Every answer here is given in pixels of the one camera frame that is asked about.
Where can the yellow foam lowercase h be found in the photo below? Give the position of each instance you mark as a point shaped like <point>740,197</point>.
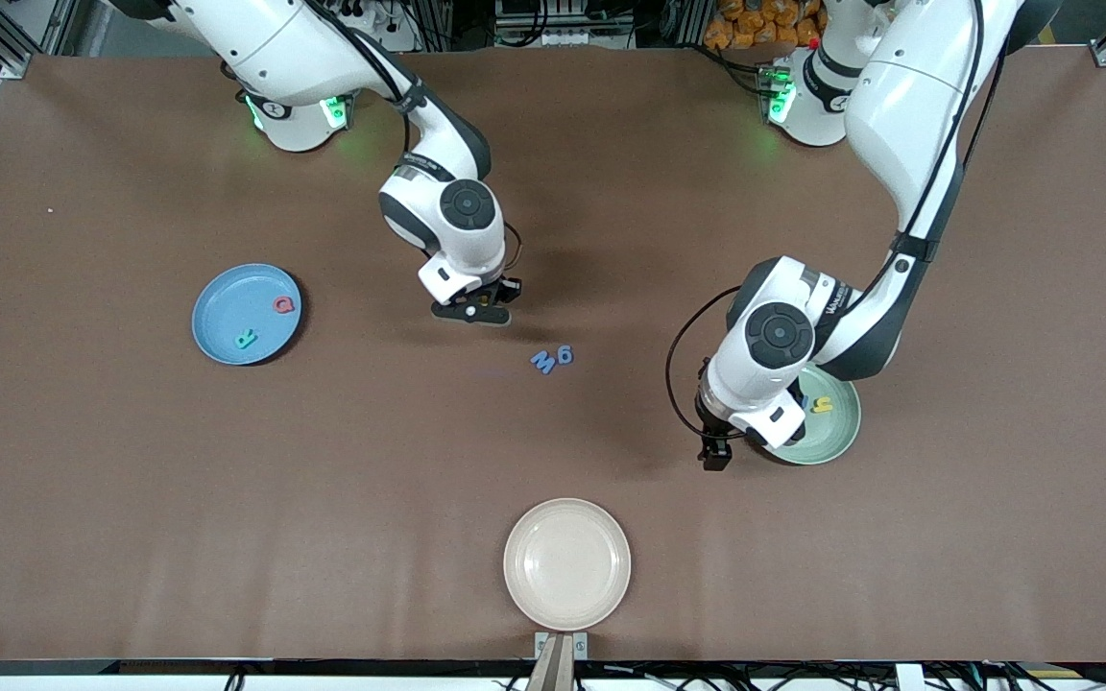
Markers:
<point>820,405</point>

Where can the red-pink foam letter G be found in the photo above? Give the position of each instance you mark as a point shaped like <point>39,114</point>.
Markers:
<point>284,305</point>

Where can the teal foam letter R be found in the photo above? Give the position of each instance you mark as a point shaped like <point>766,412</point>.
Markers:
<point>246,338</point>

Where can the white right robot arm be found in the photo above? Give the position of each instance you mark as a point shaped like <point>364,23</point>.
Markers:
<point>275,48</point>

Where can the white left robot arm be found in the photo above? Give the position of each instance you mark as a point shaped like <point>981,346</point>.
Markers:
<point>918,115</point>

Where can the blue foam uppercase W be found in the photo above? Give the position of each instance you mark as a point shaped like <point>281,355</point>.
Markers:
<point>542,362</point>

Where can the green round plate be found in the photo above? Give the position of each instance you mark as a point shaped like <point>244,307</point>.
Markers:
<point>836,432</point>

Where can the blue foam lowercase g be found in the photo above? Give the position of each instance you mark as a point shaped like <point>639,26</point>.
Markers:
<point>564,355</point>

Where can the blue round plate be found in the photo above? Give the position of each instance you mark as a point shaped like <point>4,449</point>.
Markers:
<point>227,307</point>

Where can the beige round plate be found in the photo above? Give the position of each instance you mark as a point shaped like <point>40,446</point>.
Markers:
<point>567,564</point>

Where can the brown table cover sheet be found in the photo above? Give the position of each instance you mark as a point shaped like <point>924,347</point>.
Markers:
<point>323,480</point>

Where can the orange packaged items pile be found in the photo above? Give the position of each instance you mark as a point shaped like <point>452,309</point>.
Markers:
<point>755,24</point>

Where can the grey metal mount bracket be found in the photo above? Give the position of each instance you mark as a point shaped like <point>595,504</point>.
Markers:
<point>540,641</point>

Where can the camera mount post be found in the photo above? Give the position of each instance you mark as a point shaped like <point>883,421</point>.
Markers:
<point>553,672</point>

